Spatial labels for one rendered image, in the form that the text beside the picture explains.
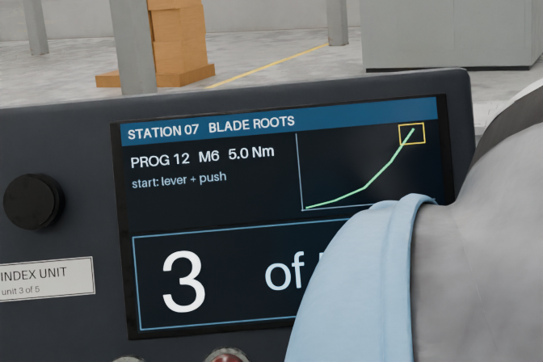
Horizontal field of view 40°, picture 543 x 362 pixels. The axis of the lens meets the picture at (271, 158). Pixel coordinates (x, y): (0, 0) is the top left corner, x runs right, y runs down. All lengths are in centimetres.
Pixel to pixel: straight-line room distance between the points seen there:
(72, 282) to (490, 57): 781
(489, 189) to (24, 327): 29
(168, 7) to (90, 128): 833
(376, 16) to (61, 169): 802
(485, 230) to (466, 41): 800
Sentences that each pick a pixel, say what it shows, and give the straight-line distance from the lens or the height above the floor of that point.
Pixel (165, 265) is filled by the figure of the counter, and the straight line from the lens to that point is 39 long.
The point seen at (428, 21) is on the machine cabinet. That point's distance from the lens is 822.
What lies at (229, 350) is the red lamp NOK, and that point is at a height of 113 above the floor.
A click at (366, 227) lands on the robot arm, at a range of 16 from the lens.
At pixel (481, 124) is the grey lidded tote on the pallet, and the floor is 47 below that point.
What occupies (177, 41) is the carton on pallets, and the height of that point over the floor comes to 50.
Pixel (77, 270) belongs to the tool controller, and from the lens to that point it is 40.
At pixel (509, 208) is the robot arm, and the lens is 16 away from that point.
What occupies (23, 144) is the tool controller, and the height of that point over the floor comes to 124.
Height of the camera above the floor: 132
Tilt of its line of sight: 15 degrees down
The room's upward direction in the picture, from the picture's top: 5 degrees counter-clockwise
